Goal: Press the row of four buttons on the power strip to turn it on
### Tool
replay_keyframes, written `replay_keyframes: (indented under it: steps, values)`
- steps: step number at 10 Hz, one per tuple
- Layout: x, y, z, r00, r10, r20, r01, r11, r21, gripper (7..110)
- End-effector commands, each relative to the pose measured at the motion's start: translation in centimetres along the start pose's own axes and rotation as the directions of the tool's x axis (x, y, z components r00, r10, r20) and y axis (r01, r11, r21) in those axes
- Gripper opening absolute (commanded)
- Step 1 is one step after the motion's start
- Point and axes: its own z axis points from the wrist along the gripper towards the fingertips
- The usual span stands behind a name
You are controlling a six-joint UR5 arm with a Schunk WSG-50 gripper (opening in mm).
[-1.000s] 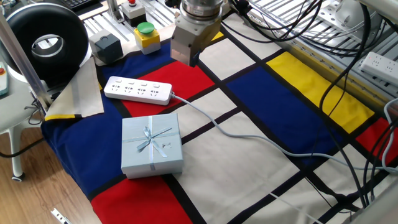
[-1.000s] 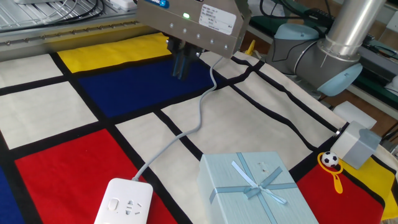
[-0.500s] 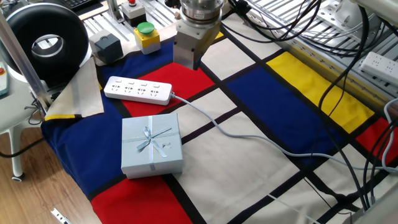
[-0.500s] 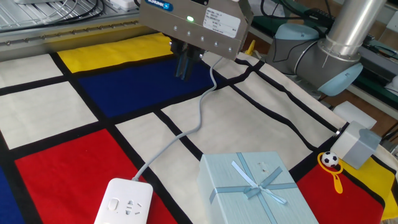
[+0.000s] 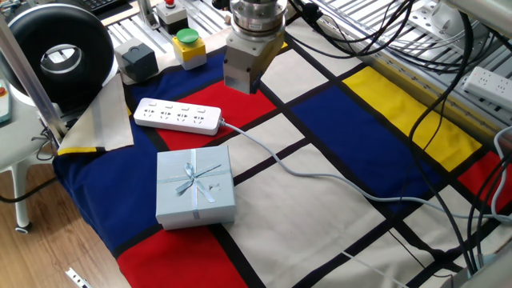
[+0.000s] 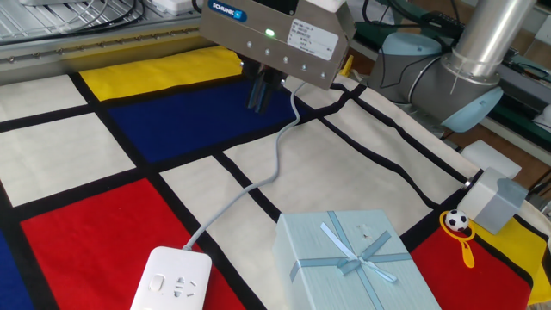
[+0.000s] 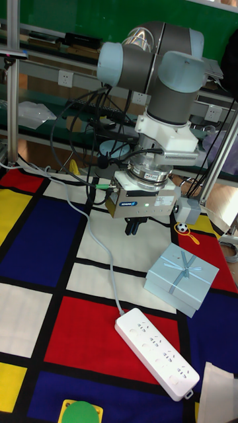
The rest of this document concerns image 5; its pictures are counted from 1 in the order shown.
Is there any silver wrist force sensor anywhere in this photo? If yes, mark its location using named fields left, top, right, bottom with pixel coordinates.
left=229, top=0, right=289, bottom=41

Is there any white power strip red light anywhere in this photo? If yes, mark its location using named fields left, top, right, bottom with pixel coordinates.
left=460, top=66, right=512, bottom=113

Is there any green button yellow box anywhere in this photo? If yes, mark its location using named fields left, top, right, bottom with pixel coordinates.
left=171, top=27, right=208, bottom=71

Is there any black round ring device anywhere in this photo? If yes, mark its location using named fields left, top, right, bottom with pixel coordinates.
left=7, top=2, right=117, bottom=109

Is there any black floor cable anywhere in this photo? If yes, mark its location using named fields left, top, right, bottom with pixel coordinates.
left=0, top=175, right=59, bottom=204

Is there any white metal bracket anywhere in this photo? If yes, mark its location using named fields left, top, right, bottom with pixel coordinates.
left=65, top=266, right=93, bottom=288

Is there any light grey pendant orange button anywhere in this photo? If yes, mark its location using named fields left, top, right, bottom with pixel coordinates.
left=0, top=78, right=13, bottom=126

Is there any slanted aluminium frame post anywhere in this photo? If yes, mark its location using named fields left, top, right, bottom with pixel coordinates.
left=0, top=15, right=69, bottom=141

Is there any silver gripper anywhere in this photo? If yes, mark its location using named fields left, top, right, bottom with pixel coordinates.
left=222, top=30, right=286, bottom=96

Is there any colourful block pattern tablecloth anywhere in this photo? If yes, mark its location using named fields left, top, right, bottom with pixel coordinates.
left=51, top=15, right=512, bottom=288

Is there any grey box black button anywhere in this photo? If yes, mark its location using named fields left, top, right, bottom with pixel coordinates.
left=114, top=38, right=160, bottom=85

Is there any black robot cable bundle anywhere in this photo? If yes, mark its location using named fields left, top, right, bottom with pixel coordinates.
left=286, top=0, right=512, bottom=277

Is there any white stool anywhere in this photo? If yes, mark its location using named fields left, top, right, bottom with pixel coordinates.
left=0, top=91, right=57, bottom=235

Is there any light blue ribbon gift box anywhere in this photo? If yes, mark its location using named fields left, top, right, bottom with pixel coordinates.
left=154, top=144, right=237, bottom=231

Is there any white four-socket power strip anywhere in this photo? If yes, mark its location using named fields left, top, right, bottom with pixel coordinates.
left=133, top=97, right=223, bottom=137

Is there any red button grey box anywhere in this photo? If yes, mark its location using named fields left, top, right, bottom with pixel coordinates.
left=155, top=0, right=189, bottom=35

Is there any light grey power strip cable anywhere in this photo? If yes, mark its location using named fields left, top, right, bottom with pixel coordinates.
left=218, top=119, right=512, bottom=224

